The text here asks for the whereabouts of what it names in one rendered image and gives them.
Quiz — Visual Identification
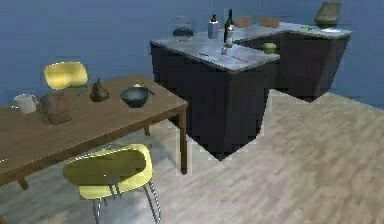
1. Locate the black counter with grey top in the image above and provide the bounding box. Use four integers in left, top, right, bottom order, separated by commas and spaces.
149, 21, 353, 162

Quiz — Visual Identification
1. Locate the dark blue bowl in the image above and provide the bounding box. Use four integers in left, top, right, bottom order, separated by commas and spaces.
119, 86, 156, 109

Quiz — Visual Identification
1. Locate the glass jar with dark base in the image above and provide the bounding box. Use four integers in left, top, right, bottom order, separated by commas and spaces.
172, 15, 194, 42

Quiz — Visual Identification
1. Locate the grey spray bottle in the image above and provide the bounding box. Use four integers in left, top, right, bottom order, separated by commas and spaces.
207, 14, 220, 40

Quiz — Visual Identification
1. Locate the dark green wine bottle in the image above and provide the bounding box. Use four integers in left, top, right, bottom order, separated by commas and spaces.
223, 8, 235, 46

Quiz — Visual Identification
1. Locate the dark olive pear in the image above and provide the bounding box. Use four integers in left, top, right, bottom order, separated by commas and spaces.
89, 78, 110, 103

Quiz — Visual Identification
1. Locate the green apple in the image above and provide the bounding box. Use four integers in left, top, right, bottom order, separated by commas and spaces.
262, 42, 278, 55

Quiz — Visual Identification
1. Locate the yellow chair with metal legs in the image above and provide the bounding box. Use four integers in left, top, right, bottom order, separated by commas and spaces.
43, 61, 89, 91
62, 143, 163, 224

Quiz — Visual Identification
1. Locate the brown round bread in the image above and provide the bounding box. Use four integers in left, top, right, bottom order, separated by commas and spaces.
235, 16, 254, 29
258, 16, 280, 29

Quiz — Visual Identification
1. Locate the brown wooden dining table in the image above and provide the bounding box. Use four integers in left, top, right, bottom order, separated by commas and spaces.
0, 73, 189, 191

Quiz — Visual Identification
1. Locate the brown bread loaf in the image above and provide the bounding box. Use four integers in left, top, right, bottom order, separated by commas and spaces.
40, 92, 73, 126

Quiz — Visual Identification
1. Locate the white mug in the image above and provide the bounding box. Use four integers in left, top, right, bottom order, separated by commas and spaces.
13, 93, 39, 115

